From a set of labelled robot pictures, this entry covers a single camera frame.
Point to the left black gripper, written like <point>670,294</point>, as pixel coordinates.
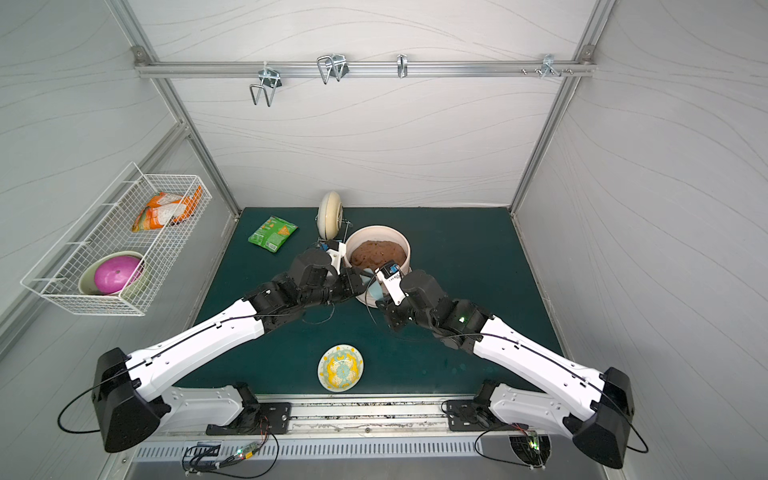
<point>351,283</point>

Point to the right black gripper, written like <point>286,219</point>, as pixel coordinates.
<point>383,301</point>

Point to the white ceramic pot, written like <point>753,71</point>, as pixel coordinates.
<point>380,233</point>

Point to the light teal scrub brush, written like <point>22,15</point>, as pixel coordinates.
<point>373,292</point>

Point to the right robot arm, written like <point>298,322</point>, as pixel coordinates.
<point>593,409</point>

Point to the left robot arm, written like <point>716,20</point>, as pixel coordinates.
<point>135,395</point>

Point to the brown clay mud lump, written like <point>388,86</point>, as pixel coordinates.
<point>372,254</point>

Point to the cream plate on edge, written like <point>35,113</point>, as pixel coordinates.
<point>330,216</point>

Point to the yellow teal patterned bowl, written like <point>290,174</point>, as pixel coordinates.
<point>340,368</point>

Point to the green snack packet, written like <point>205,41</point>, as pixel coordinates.
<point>272,234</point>

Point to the green table mat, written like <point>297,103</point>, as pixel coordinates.
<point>473,253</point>

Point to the left base wiring bundle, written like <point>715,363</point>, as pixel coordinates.
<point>222,459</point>

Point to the base wiring bundle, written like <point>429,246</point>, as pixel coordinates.
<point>222,459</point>
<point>522,447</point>

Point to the orange white snack bag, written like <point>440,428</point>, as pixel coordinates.
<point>166,209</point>

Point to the right base wiring bundle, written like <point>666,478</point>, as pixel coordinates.
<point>522,447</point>

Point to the double metal hook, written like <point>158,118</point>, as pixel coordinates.
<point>264,90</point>

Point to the metal loop hook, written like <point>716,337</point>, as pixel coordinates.
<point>332,66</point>

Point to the small metal clip hook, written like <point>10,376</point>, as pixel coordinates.
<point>402,66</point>

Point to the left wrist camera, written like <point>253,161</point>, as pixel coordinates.
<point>336,251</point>

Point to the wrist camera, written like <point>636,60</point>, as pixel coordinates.
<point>389,277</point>
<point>336,251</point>

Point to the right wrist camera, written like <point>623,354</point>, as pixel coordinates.
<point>389,277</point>

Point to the wire plate stand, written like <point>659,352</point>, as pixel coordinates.
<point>343,232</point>

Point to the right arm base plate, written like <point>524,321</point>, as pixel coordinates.
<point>467,415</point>

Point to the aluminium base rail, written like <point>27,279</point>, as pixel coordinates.
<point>360,415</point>

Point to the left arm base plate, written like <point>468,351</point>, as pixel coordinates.
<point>270,418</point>

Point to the white wire wall basket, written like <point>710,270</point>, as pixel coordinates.
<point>105,228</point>

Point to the metal bracket hook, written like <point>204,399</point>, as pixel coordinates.
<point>547,69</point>

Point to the aluminium top rail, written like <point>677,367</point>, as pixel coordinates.
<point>357,69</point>

